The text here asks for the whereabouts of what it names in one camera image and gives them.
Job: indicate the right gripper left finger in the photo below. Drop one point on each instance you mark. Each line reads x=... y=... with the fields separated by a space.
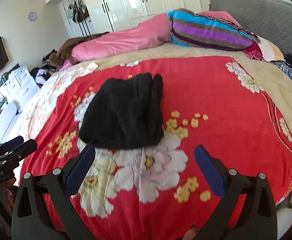
x=76 y=170

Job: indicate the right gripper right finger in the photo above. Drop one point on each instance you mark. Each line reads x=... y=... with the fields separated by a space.
x=213 y=170

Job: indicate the black printed t-shirt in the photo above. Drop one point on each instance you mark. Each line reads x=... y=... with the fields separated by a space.
x=125 y=114

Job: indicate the pile of dark clothes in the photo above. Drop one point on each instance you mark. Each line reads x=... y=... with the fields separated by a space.
x=43 y=73

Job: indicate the left hand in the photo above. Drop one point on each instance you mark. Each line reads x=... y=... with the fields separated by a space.
x=6 y=196

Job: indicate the right hand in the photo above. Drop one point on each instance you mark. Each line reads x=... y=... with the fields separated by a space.
x=191 y=233

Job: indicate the white drawer cabinet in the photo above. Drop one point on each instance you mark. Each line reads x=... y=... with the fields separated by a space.
x=20 y=88

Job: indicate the beige bed sheet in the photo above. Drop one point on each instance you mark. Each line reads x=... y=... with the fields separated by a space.
x=270 y=77

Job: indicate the brown fur coat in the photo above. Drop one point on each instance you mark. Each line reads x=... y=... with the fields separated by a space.
x=58 y=58

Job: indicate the red patterned pillow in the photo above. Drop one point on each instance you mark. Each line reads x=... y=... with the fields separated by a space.
x=254 y=52

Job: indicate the white cream pillow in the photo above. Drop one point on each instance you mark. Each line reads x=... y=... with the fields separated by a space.
x=269 y=51

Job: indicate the striped purple blue pillow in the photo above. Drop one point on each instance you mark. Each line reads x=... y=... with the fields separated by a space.
x=198 y=30

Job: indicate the pink quilt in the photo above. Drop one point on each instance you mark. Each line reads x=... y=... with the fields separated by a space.
x=148 y=34

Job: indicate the hanging bags on door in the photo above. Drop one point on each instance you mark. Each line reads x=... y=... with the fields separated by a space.
x=78 y=13

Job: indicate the grey padded headboard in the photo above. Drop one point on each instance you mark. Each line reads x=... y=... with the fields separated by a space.
x=269 y=19

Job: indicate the round purple wall clock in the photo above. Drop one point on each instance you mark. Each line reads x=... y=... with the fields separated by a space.
x=32 y=16

